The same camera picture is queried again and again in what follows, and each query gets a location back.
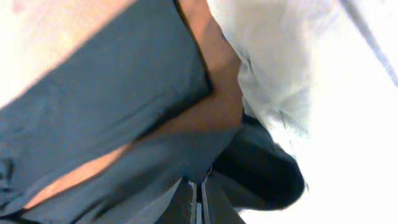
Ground black leggings with grey waistband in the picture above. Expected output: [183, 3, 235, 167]
[1, 1, 305, 224]

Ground white garment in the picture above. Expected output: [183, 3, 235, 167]
[239, 0, 398, 224]

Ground beige folded garment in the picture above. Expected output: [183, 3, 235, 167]
[208, 0, 338, 137]

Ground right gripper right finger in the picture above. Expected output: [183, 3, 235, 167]
[201, 174, 245, 224]

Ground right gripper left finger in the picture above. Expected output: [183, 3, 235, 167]
[155, 179, 197, 224]

